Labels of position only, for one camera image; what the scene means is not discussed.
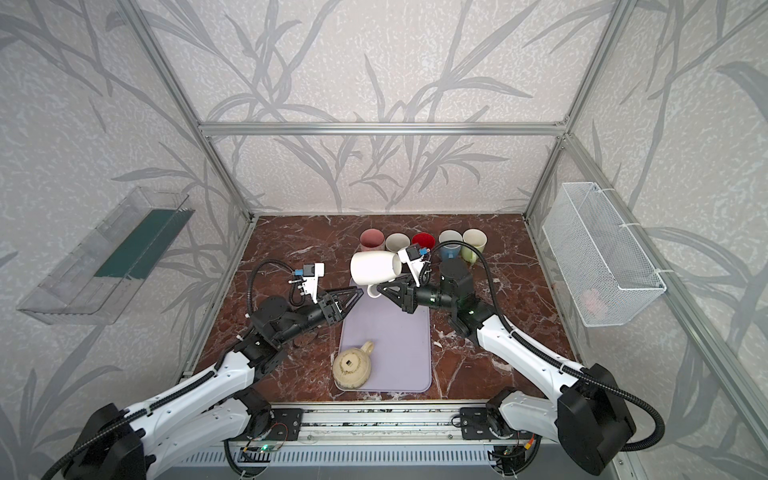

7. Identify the white mug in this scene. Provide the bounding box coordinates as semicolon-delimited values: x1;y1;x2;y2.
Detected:
350;250;402;298

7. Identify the blue mug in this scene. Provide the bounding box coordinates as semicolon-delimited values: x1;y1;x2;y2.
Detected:
438;230;463;260

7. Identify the lavender mug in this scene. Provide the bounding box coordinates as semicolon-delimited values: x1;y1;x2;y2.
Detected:
385;233;411;253

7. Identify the red mug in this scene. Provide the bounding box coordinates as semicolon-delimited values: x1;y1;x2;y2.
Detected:
411;232;437;249

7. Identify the beige stoneware mug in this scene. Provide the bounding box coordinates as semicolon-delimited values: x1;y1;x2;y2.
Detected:
332;341;374;390

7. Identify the pink patterned mug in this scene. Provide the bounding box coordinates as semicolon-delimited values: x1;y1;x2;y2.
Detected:
359;228;386;251

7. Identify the light green mug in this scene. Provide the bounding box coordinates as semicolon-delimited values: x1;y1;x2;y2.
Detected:
461;228;488;265

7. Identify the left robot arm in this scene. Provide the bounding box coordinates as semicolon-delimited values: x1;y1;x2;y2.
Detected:
43;287;363;479

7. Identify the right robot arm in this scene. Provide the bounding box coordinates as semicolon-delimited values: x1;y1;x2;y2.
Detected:
368;259;636;475

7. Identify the lavender plastic tray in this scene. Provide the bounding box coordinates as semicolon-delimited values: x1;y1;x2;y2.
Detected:
336;293;432;393

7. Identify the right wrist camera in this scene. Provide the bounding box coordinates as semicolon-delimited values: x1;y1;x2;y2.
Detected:
397;244;431;287

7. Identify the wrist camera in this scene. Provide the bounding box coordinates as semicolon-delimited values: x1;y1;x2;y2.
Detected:
289;263;325;303
397;244;431;287

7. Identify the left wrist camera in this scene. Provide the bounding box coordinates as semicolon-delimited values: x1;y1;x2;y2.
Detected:
289;263;325;303

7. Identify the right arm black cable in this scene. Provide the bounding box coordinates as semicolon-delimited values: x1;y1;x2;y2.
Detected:
428;239;667;453

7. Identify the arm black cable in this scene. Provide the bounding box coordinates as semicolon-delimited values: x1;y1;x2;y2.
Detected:
428;239;667;453
38;257;301;480

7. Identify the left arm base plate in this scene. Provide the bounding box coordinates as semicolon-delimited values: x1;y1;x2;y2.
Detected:
250;408;304;442

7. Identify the aluminium front rail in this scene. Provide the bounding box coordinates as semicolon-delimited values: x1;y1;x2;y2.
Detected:
124;400;632;448

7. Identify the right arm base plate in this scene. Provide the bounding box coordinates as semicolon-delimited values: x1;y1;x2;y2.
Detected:
452;407;534;442

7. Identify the white wire mesh basket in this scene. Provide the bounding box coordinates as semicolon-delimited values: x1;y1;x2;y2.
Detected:
542;182;667;327

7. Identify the clear plastic wall bin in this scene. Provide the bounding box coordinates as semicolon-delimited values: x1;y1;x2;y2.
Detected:
17;187;195;325

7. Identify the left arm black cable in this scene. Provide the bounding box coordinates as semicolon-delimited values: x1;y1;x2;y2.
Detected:
38;257;301;480

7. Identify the aluminium cage frame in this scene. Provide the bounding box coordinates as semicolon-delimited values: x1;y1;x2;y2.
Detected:
116;1;767;448

